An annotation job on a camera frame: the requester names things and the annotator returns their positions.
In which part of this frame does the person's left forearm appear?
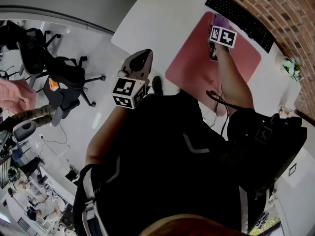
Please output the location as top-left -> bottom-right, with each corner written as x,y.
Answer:
85,106 -> 139,168

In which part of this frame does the white pot with flowers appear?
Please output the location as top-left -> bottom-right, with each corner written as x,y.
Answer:
275,54 -> 306,82

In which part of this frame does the small beige figurine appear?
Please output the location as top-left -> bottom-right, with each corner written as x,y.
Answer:
278,104 -> 295,119

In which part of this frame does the person's right forearm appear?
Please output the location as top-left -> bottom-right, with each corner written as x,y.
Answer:
214,45 -> 255,112

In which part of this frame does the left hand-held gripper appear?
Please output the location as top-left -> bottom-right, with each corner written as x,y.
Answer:
112,49 -> 154,110

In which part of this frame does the pink desk mat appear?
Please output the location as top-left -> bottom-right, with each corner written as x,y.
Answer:
164,11 -> 262,118

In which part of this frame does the grey office chair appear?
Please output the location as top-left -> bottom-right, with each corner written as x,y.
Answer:
12,120 -> 38,143

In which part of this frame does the black keyboard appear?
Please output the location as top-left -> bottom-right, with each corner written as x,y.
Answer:
204,0 -> 275,54

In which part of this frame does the black office chair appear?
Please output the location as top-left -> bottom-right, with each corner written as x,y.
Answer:
4,20 -> 63,89
41,55 -> 107,128

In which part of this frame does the person's left black shoe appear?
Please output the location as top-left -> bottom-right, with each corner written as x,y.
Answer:
152,76 -> 164,96

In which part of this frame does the grey partition panel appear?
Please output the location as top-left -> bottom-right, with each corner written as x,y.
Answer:
0,0 -> 144,34

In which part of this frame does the black equipment box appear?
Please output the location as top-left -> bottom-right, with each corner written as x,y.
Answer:
255,113 -> 309,202

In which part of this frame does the black cable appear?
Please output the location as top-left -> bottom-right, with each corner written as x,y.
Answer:
206,89 -> 237,138

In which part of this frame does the pink jacket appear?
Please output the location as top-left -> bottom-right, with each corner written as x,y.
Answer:
0,79 -> 38,114

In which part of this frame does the purple cloth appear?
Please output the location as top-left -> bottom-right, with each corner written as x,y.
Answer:
211,13 -> 232,30

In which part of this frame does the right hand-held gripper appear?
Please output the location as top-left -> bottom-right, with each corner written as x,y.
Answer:
209,26 -> 238,61

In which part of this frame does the person's face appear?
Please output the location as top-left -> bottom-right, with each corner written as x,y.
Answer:
140,214 -> 247,236

